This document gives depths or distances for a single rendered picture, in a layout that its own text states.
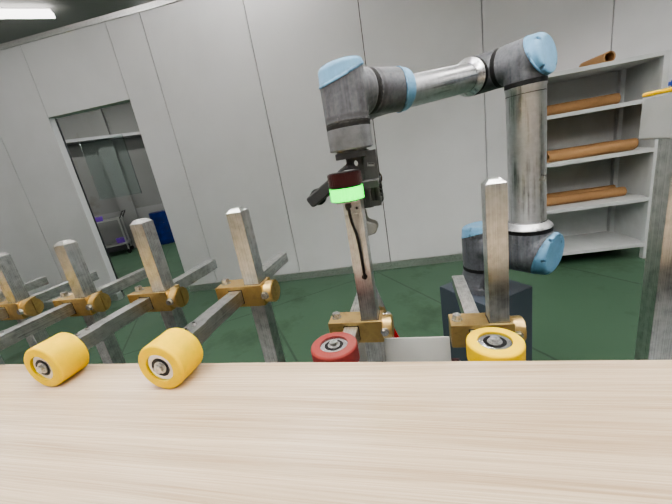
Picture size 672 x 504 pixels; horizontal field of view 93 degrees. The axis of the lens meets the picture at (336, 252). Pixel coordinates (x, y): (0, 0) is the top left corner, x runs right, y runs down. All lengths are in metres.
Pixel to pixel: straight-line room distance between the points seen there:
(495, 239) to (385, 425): 0.37
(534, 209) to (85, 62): 4.13
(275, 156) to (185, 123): 0.97
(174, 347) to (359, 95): 0.54
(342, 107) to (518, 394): 0.53
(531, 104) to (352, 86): 0.66
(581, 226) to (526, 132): 2.73
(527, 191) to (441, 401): 0.88
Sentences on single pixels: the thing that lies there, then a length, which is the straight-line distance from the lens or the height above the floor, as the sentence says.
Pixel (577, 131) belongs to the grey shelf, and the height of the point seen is 1.09.
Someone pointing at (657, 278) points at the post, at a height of 0.93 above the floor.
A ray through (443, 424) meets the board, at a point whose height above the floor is 0.90.
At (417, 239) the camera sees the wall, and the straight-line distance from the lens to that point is 3.38.
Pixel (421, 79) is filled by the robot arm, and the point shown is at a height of 1.37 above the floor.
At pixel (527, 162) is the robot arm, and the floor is 1.09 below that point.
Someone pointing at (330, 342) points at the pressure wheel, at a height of 0.91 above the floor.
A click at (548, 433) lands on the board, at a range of 0.43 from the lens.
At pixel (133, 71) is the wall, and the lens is 4.08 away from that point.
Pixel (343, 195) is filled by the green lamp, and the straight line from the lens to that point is 0.54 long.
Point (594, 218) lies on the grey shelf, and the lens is 3.89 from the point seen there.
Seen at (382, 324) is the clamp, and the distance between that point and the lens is 0.68.
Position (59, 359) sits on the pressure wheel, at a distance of 0.75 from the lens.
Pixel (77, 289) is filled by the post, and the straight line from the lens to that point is 1.06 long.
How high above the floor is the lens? 1.20
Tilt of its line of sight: 16 degrees down
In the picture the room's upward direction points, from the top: 10 degrees counter-clockwise
